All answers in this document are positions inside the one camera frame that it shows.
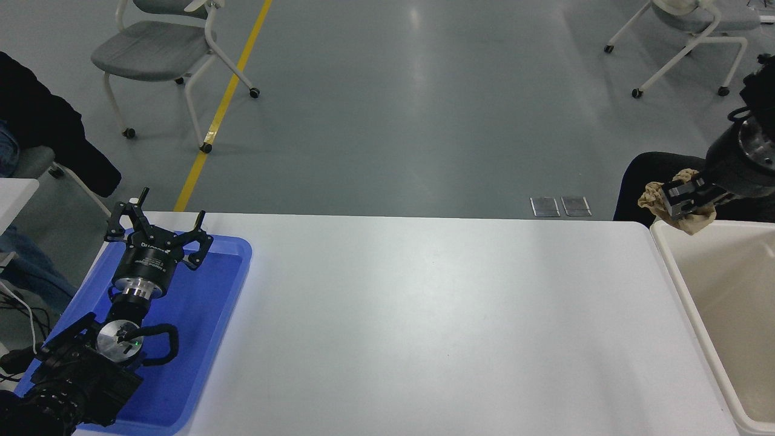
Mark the white desk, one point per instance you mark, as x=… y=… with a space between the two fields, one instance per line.
x=15 y=203

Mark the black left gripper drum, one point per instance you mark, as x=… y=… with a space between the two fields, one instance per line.
x=148 y=261

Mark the metal floor plate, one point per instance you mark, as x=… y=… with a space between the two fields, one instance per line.
x=545 y=206
x=576 y=206

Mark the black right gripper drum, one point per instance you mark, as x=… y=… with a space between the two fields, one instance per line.
x=735 y=172

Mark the tan paper ball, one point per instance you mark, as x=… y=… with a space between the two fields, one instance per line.
x=651 y=195

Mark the large pale plastic bin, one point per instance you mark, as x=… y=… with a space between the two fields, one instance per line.
x=726 y=303

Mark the blue plastic tray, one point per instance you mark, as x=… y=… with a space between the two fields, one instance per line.
x=200 y=315

